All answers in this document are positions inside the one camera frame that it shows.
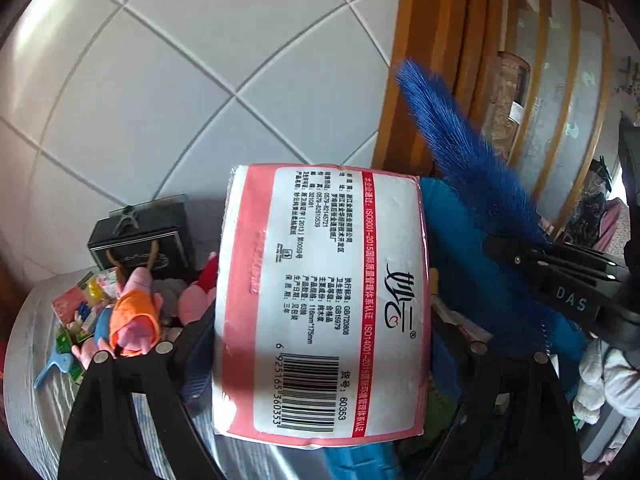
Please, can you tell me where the pink pig plush orange dress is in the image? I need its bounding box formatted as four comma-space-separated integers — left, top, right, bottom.
72, 268, 163, 370

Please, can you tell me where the large pink tissue pack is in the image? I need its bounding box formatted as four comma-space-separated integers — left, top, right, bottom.
212, 164, 431, 448

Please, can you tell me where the yellow cap bottle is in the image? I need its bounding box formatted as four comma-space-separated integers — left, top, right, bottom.
86, 275, 104, 306

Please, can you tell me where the black gift bag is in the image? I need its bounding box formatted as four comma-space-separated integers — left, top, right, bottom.
87, 195, 194, 281

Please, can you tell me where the pink pig plush red dress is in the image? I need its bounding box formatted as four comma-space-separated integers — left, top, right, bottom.
177, 252, 219, 326

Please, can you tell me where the wooden chair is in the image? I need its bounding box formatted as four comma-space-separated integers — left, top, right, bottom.
392, 0, 612, 236

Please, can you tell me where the green medicine box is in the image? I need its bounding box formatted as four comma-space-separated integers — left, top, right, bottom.
53, 330, 84, 384

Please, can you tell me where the white gloved hand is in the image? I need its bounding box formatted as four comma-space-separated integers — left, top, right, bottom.
573, 339, 639, 425

